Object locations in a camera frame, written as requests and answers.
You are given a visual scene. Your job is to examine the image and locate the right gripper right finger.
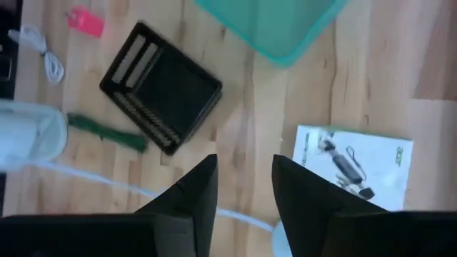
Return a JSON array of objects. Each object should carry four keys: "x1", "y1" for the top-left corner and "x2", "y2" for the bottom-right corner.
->
[{"x1": 271, "y1": 153, "x2": 389, "y2": 257}]

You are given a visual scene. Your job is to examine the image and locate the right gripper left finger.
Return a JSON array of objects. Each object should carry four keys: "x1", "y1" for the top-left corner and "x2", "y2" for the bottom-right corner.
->
[{"x1": 135, "y1": 153, "x2": 219, "y2": 257}]

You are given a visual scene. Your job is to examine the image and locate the white adapter booklet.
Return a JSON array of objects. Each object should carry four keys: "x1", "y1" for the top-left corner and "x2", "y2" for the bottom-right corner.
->
[{"x1": 291, "y1": 124, "x2": 415, "y2": 213}]

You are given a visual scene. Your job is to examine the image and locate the dark green stick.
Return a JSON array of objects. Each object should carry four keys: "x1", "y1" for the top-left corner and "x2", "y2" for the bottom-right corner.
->
[{"x1": 66, "y1": 112, "x2": 149, "y2": 154}]

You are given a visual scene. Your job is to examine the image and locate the white USB cable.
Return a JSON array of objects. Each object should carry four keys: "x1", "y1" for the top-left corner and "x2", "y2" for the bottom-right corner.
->
[{"x1": 7, "y1": 24, "x2": 66, "y2": 86}]

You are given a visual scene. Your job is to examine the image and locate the pink USB wall charger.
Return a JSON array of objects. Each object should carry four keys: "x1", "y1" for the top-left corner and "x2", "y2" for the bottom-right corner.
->
[{"x1": 65, "y1": 6, "x2": 106, "y2": 39}]

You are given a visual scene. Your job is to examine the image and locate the teal translucent plastic bin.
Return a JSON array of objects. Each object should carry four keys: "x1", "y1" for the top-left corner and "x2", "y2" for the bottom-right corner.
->
[{"x1": 194, "y1": 0, "x2": 349, "y2": 69}]

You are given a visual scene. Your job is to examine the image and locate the black mesh plastic basket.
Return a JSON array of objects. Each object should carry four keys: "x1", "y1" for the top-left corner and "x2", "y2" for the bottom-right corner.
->
[{"x1": 99, "y1": 21, "x2": 224, "y2": 157}]

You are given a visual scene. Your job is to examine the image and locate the white fan power cable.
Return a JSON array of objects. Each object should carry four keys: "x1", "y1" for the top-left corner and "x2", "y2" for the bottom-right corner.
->
[{"x1": 30, "y1": 159, "x2": 294, "y2": 257}]

